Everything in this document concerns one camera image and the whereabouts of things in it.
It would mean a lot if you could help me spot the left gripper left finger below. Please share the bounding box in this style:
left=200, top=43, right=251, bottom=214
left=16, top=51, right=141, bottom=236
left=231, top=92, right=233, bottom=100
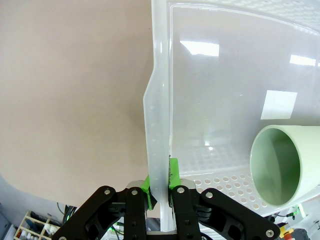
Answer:
left=52, top=176, right=157, bottom=240

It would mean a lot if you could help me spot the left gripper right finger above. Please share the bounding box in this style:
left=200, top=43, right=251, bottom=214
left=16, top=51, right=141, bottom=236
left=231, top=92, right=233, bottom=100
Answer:
left=167, top=157, right=281, bottom=240

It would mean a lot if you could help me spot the pale green cup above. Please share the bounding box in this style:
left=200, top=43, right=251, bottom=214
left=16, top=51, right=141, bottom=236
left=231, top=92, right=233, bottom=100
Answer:
left=249, top=124, right=320, bottom=207

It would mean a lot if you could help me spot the white perforated plastic basket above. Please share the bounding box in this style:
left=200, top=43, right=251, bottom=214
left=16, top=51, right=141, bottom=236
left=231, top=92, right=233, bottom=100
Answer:
left=142, top=0, right=320, bottom=233

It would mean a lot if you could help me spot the yellow red emergency stop button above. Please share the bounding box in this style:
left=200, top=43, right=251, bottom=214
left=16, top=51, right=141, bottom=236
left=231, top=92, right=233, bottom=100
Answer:
left=278, top=223, right=295, bottom=239

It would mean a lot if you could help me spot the cream compartment shelf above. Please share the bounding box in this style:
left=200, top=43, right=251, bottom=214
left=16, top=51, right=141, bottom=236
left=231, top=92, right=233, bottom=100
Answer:
left=16, top=211, right=63, bottom=240

